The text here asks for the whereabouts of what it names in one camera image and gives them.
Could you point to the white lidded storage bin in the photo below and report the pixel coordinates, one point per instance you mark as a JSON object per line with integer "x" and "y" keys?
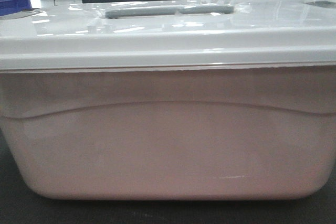
{"x": 171, "y": 100}

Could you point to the blue crate at left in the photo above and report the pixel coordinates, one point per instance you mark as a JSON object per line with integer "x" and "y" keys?
{"x": 14, "y": 6}

